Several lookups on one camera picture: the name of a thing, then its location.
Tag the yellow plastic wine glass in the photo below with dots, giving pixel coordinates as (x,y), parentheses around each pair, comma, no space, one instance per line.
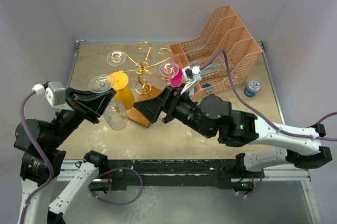
(123,92)

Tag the clear champagne flute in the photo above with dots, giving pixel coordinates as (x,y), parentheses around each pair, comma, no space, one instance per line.
(169,70)

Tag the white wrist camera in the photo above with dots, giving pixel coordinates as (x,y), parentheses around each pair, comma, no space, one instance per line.
(192,75)
(54,92)

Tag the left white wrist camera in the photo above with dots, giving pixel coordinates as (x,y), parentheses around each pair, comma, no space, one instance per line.
(54,92)

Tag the pink plastic wine glass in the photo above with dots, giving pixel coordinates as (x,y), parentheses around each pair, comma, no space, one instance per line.
(177,79)

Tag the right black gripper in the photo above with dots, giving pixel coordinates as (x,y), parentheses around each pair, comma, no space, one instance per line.
(151,108)

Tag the blue white round tin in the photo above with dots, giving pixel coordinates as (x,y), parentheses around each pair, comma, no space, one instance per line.
(252,88)

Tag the clear wine glass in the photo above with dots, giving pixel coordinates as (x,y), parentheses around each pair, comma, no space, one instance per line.
(191,133)
(115,113)
(116,58)

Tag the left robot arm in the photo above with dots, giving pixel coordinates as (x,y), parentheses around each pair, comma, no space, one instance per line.
(42,160)

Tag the orange plastic file organizer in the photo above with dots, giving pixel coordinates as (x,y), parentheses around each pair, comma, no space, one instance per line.
(225,51)

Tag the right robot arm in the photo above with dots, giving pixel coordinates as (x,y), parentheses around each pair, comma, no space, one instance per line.
(214,117)

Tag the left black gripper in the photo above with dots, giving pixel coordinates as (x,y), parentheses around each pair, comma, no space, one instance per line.
(88,104)

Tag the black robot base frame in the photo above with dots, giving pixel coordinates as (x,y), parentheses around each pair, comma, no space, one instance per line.
(219,173)

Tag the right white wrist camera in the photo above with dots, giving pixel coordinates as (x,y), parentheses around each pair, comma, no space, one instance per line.
(192,75)

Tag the gold wire wine glass rack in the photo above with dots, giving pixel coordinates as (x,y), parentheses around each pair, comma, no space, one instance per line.
(142,87)

